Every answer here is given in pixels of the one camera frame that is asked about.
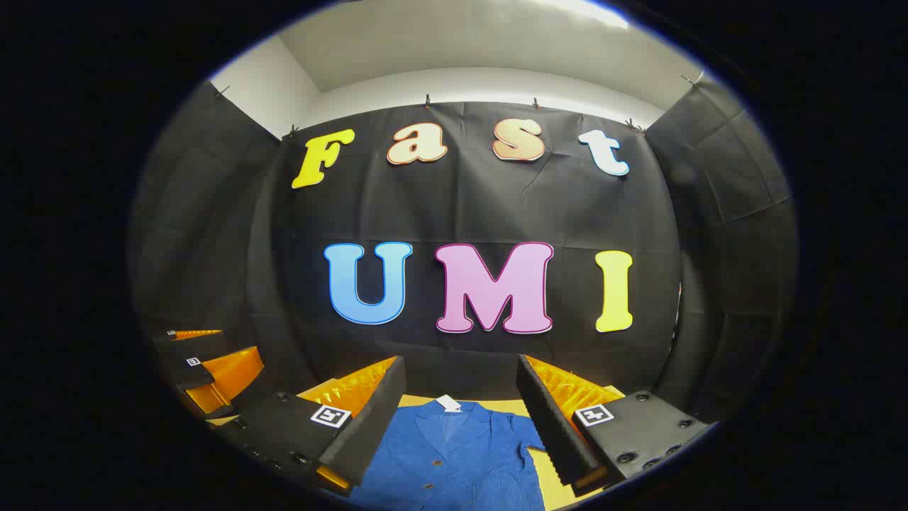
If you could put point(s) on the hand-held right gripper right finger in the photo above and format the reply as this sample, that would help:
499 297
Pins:
550 419

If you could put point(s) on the row of black cloth clips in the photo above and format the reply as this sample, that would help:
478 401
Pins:
427 100

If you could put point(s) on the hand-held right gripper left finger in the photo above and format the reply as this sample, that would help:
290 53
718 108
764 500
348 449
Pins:
369 426

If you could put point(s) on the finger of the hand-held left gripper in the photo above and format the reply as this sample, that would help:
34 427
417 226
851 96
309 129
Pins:
191 346
237 394

